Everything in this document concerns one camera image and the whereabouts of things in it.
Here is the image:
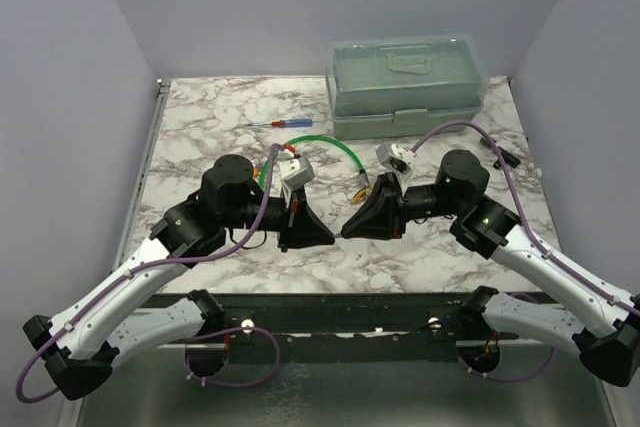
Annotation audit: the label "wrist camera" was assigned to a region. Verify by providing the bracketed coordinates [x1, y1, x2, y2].
[278, 156, 315, 190]
[375, 142, 416, 174]

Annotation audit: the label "aluminium side rail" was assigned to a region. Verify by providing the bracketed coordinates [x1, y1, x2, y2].
[110, 79, 172, 272]

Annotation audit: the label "black metal base rail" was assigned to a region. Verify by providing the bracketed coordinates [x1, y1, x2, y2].
[164, 291, 521, 366]

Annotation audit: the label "green translucent tool box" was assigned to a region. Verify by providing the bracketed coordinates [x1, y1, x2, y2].
[325, 34, 489, 140]

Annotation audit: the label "green cable lock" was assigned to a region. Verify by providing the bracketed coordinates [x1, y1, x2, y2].
[286, 135, 366, 173]

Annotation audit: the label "black cylinder lock part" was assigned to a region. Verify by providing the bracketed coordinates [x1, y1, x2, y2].
[480, 137, 521, 169]

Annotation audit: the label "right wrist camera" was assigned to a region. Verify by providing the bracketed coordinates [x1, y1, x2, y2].
[375, 142, 416, 174]

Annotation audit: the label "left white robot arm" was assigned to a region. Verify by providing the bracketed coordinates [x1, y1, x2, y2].
[23, 154, 335, 400]

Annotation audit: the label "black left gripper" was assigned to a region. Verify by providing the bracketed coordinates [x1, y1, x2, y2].
[223, 182, 336, 252]

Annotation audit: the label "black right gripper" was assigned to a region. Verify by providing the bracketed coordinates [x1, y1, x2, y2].
[342, 172, 463, 241]

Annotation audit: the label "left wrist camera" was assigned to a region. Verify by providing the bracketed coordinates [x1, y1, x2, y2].
[278, 156, 315, 190]

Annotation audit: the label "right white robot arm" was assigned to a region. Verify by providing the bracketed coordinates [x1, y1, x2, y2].
[341, 150, 639, 387]

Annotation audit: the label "red blue screwdriver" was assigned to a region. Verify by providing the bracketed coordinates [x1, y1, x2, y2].
[245, 118, 313, 128]

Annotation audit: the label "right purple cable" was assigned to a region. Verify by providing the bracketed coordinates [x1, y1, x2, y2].
[409, 119, 640, 383]

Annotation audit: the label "yellow black needle-nose pliers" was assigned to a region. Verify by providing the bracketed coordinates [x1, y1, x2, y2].
[351, 185, 372, 205]

